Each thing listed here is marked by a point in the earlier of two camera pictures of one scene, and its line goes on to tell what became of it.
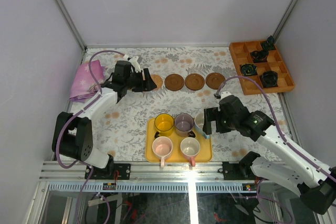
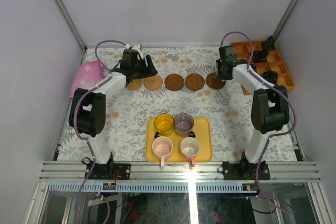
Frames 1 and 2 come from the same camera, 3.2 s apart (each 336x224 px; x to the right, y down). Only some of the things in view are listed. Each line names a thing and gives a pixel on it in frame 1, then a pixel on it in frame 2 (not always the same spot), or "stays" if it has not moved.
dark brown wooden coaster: (195, 82) stays
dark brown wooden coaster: (214, 80) stays
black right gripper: (211, 114) to (220, 63)
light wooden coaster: (157, 80) stays
